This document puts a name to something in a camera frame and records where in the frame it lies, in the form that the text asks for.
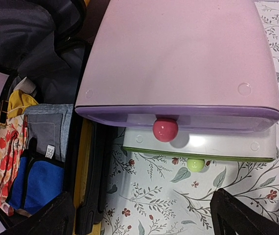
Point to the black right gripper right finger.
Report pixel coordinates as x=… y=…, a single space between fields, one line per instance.
x=231 y=217

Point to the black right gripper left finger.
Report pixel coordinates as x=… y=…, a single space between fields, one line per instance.
x=55 y=218

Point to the yellow Pikachu suitcase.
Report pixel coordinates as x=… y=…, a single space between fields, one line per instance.
x=40 y=55

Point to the blue fabric pouch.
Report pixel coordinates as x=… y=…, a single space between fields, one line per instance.
x=39 y=181

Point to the floral table mat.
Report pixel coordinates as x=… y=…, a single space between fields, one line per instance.
x=158 y=195

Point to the orange floral cloth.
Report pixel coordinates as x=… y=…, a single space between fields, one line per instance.
x=13 y=140

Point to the grey fabric pouch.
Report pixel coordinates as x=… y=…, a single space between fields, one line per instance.
x=49 y=124

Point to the yellow cloth item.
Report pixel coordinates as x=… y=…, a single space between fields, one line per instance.
x=18 y=102

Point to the pink purple drawer box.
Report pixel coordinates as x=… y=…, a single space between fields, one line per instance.
x=171 y=65

